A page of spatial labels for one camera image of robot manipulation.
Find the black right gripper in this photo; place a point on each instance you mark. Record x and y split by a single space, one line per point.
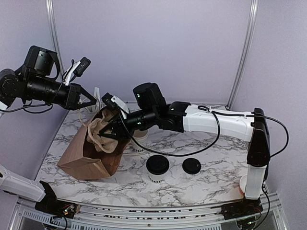
118 124

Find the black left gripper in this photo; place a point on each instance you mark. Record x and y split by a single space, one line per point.
70 99

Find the brown paper bag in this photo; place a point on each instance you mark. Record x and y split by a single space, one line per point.
90 157

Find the black plastic cup lid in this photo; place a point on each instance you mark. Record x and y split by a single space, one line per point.
157 164

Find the white paper coffee cup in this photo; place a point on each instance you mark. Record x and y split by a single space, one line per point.
156 178

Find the brown cardboard cup carrier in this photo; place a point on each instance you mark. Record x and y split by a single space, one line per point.
101 143

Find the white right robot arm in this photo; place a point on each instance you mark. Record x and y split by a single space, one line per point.
250 127

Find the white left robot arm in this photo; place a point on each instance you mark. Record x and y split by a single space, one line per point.
40 192

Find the white cup with stirrers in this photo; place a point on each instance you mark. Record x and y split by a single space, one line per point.
98 104

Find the stacked white paper cups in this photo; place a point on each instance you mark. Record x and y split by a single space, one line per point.
139 141

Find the black cup lid stack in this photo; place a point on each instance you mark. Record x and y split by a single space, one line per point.
191 166

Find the white orange paper cup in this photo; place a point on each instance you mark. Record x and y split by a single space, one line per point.
243 183

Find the left aluminium frame post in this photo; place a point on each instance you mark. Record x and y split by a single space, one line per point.
53 30

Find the aluminium frame post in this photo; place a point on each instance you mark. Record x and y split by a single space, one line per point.
53 30
245 51

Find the aluminium front rail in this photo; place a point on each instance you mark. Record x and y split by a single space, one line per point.
201 217

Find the right aluminium frame post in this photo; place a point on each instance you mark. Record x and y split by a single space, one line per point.
245 51

